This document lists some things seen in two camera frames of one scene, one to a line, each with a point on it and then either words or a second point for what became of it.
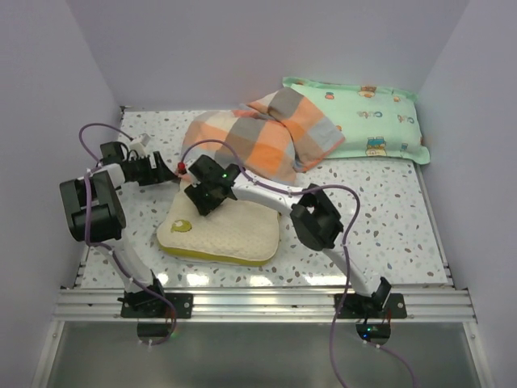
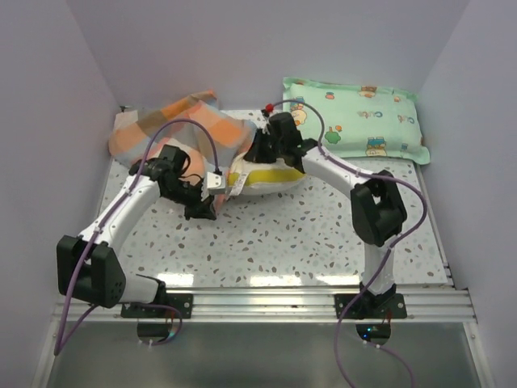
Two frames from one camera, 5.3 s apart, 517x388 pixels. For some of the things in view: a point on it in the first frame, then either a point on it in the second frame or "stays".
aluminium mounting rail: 103,305 stays
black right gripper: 205,207 -> 255,153
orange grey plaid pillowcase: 271,138 -> 211,136
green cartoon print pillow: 376,122 stays
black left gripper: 157,175 -> 201,208
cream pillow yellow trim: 233,234 -> 246,177
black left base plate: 157,307 stays
